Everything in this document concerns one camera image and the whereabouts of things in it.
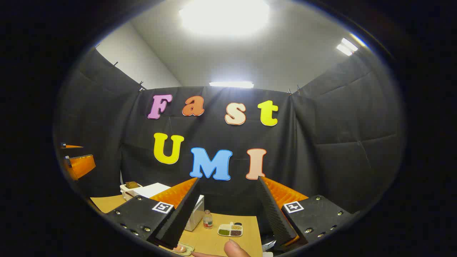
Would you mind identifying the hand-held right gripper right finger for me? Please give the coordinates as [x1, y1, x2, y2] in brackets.
[257, 176, 357, 252]

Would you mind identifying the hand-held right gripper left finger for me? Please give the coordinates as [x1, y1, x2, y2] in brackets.
[104, 177, 201, 250]

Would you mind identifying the white microwave oven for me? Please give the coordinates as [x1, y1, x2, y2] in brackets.
[134, 183, 205, 232]

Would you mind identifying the pale green rectangular plate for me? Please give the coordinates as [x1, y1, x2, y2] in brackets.
[168, 243, 195, 256]

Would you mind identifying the divided tray of grains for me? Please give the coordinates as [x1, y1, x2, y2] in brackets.
[217, 222, 243, 237]

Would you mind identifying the white toaster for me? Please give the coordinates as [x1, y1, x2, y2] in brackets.
[120, 182, 143, 201]

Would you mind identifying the black backdrop cloth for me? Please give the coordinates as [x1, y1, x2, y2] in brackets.
[54, 48, 406, 222]

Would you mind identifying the long ceiling light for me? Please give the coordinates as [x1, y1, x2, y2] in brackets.
[209, 81, 254, 89]

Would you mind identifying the small ceiling light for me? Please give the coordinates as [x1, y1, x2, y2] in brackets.
[336, 37, 358, 56]

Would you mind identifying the large ceiling light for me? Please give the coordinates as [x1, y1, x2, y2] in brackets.
[179, 0, 270, 36]

